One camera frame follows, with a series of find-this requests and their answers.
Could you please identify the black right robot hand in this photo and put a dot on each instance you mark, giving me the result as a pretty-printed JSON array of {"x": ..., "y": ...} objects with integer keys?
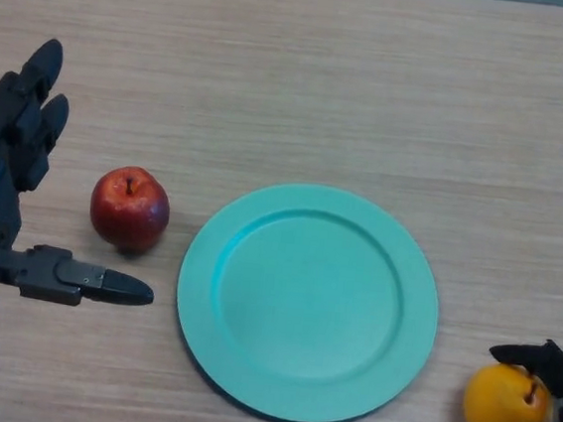
[{"x": 562, "y": 373}]

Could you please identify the green round plate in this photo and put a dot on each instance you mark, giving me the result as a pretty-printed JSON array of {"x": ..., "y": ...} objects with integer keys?
[{"x": 307, "y": 304}]

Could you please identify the yellow pear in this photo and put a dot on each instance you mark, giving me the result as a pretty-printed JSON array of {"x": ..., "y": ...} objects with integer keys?
[{"x": 506, "y": 412}]

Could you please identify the red apple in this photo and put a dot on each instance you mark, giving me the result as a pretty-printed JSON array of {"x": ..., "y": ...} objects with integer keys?
[{"x": 129, "y": 209}]

